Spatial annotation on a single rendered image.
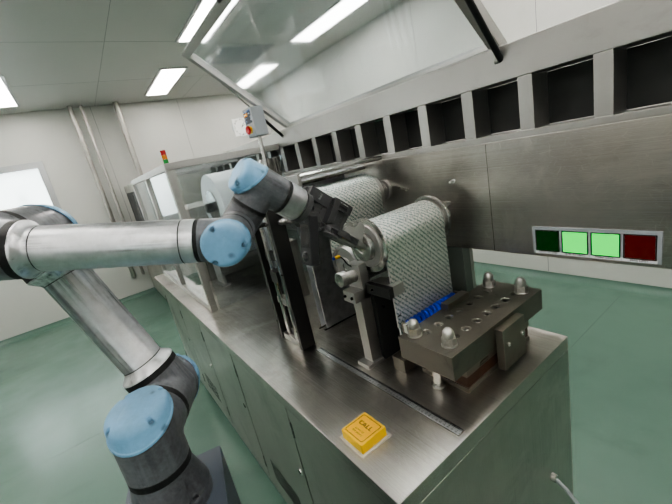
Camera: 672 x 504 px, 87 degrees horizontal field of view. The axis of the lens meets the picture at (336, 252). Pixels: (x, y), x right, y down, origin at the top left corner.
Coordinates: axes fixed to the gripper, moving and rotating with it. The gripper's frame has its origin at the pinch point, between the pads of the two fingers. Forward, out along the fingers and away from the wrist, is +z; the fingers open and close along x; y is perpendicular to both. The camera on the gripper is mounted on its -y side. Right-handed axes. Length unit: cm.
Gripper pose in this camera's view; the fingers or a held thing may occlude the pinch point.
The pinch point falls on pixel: (358, 248)
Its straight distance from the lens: 89.7
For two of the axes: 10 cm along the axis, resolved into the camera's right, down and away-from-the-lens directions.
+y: 3.5, -9.3, 1.4
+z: 7.3, 3.6, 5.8
